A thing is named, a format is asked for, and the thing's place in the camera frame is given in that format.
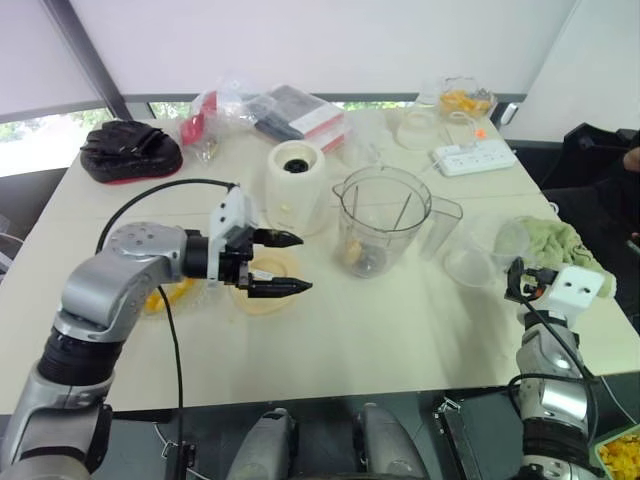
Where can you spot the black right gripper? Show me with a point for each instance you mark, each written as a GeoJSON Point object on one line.
{"type": "Point", "coordinates": [537, 285]}

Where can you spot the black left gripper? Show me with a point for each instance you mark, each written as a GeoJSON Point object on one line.
{"type": "Point", "coordinates": [235, 267]}

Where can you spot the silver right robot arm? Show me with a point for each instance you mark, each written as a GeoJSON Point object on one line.
{"type": "Point", "coordinates": [555, 400]}

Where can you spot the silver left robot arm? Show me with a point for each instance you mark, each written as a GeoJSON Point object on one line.
{"type": "Point", "coordinates": [100, 285]}

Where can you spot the cream blender jar lid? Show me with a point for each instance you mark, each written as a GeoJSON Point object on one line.
{"type": "Point", "coordinates": [270, 307]}

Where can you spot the cream blender base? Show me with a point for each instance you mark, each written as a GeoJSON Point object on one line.
{"type": "Point", "coordinates": [297, 195]}

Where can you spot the orange segment in jar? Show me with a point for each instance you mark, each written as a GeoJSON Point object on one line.
{"type": "Point", "coordinates": [355, 251]}

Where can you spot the clear blender jar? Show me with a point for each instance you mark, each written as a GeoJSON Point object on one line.
{"type": "Point", "coordinates": [380, 220]}

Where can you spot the spare clear jar cream collar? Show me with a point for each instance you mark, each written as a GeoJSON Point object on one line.
{"type": "Point", "coordinates": [419, 127]}

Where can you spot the clear plastic cup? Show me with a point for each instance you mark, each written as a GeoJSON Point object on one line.
{"type": "Point", "coordinates": [510, 240]}
{"type": "Point", "coordinates": [470, 267]}

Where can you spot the green towel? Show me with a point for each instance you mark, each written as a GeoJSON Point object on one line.
{"type": "Point", "coordinates": [555, 240]}

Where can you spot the black chair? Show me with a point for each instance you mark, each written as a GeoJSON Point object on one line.
{"type": "Point", "coordinates": [595, 190]}

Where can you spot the white power strip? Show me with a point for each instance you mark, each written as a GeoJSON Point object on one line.
{"type": "Point", "coordinates": [475, 159]}

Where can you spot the small bag with metal parts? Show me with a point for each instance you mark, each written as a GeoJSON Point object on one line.
{"type": "Point", "coordinates": [209, 149]}

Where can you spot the empty clear plastic bag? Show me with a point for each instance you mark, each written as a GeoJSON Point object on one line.
{"type": "Point", "coordinates": [365, 142]}

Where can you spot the black box under table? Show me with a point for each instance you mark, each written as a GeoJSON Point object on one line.
{"type": "Point", "coordinates": [475, 435]}

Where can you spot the red item in plastic bag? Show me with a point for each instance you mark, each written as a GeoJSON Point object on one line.
{"type": "Point", "coordinates": [195, 125]}

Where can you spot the clear bag with black parts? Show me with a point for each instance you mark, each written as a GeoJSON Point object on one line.
{"type": "Point", "coordinates": [245, 102]}

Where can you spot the white phone-like device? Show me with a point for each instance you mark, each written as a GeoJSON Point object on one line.
{"type": "Point", "coordinates": [509, 114]}

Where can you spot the grey rounded robot leg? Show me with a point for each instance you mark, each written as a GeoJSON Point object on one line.
{"type": "Point", "coordinates": [265, 445]}
{"type": "Point", "coordinates": [387, 445]}

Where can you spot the glass bowl with orange pieces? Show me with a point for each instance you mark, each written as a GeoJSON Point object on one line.
{"type": "Point", "coordinates": [465, 100]}

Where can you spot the black padded glove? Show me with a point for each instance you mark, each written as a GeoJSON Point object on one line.
{"type": "Point", "coordinates": [130, 150]}

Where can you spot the green tray with orange pieces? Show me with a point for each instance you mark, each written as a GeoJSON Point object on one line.
{"type": "Point", "coordinates": [620, 457]}

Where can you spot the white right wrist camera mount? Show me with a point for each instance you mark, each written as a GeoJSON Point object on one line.
{"type": "Point", "coordinates": [575, 290]}

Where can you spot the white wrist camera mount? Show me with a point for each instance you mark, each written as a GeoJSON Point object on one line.
{"type": "Point", "coordinates": [231, 212]}
{"type": "Point", "coordinates": [575, 290]}

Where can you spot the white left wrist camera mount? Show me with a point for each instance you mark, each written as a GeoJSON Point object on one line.
{"type": "Point", "coordinates": [231, 212]}

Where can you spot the dark window frame post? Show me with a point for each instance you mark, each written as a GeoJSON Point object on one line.
{"type": "Point", "coordinates": [85, 55]}

